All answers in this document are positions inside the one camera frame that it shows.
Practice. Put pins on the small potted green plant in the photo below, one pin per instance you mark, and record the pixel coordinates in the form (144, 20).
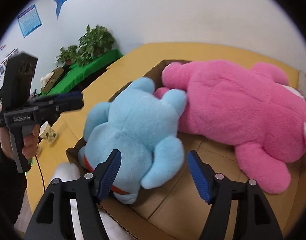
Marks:
(66, 55)

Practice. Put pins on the large potted green plant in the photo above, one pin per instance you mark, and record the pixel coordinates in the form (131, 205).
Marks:
(95, 42)

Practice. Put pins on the blue plush toy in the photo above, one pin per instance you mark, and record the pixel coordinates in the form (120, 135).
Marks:
(133, 130)

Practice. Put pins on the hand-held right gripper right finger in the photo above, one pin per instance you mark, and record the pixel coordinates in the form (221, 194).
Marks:
(199, 177)

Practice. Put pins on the person's left forearm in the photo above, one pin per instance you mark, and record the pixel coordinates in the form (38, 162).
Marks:
(5, 180)

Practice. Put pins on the white fluffy object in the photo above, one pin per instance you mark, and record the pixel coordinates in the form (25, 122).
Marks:
(47, 78)

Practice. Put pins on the blue framed wall poster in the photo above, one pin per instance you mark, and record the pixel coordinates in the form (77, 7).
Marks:
(29, 21)

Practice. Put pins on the person's left hand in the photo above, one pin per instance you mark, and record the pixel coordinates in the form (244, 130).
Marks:
(30, 145)

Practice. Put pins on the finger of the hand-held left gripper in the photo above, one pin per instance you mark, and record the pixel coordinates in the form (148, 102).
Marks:
(71, 106)
(68, 97)

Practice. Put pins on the green table cloth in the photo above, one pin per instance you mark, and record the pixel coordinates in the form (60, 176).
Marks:
(93, 67)

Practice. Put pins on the pink plush toy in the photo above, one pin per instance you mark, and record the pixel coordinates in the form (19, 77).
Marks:
(230, 105)

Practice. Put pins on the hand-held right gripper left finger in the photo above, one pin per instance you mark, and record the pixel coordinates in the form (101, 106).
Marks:
(109, 175)

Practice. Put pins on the wall photo display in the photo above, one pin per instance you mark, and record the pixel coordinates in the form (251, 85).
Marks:
(0, 67)

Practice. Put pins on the white paper cup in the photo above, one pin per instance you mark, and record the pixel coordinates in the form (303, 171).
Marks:
(48, 132)

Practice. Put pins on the small brown cardboard carton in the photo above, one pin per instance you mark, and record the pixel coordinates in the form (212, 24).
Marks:
(55, 77)

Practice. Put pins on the brown cardboard box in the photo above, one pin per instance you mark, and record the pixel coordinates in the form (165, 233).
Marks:
(173, 205)

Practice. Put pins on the panda plush toy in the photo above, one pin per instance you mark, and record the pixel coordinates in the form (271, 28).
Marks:
(65, 170)

